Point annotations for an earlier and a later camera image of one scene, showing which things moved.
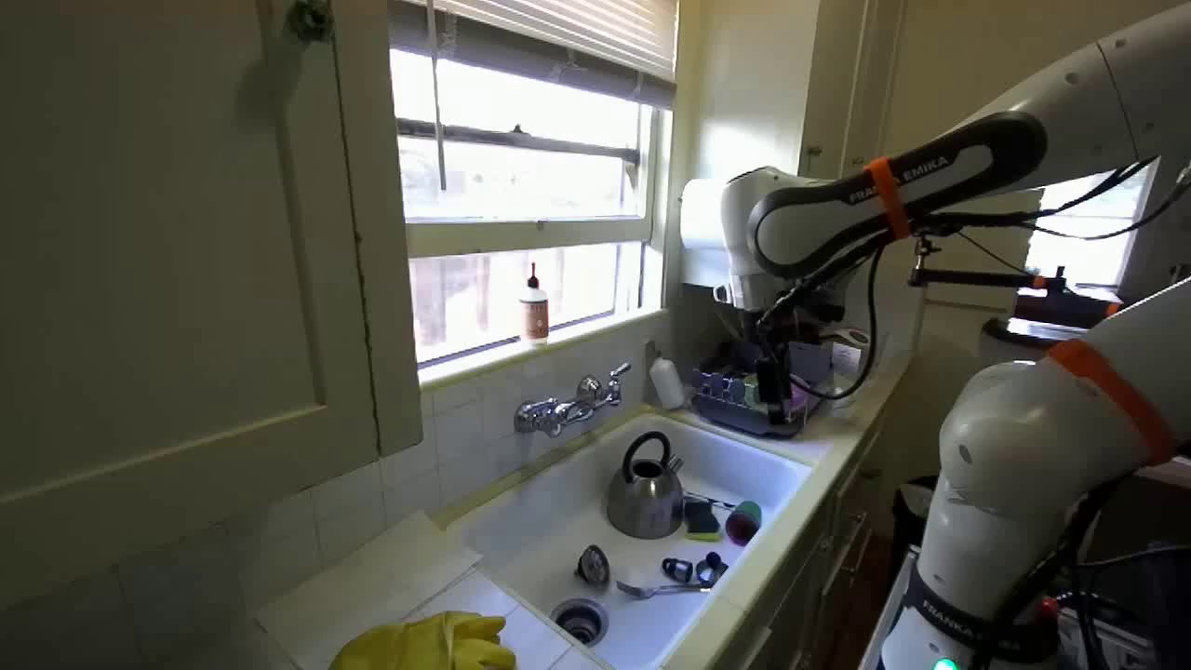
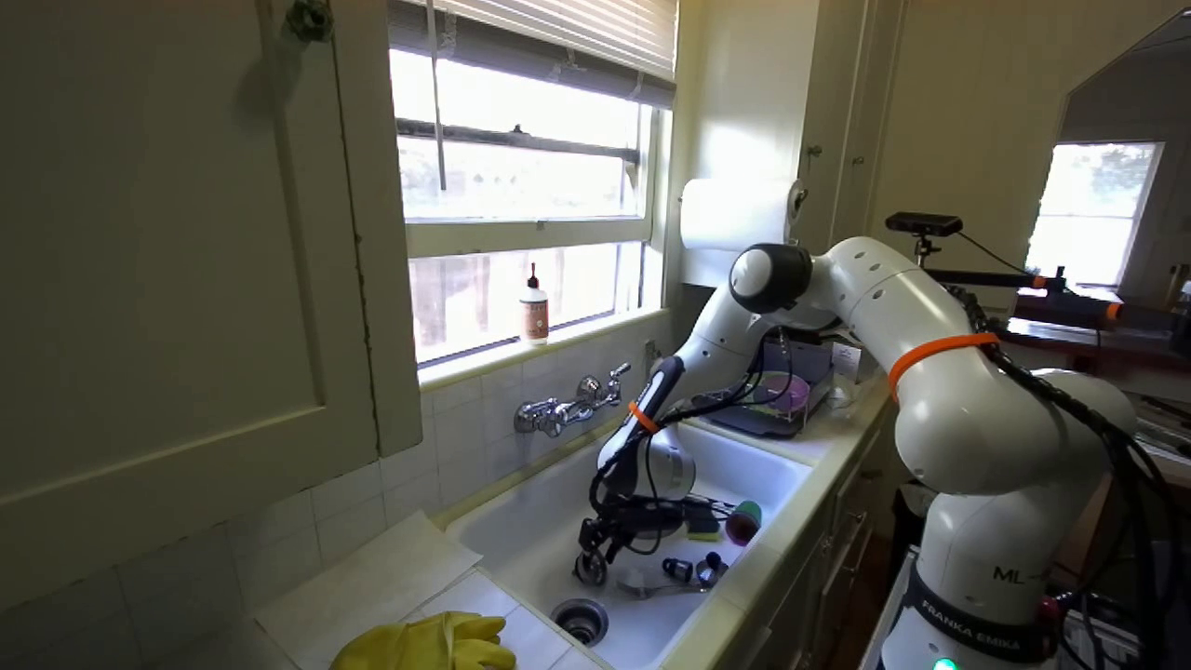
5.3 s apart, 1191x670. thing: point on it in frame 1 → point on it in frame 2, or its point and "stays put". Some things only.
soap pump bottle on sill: [537, 311] stays put
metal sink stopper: [594, 566] stays put
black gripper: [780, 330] → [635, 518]
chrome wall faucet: [560, 414] stays put
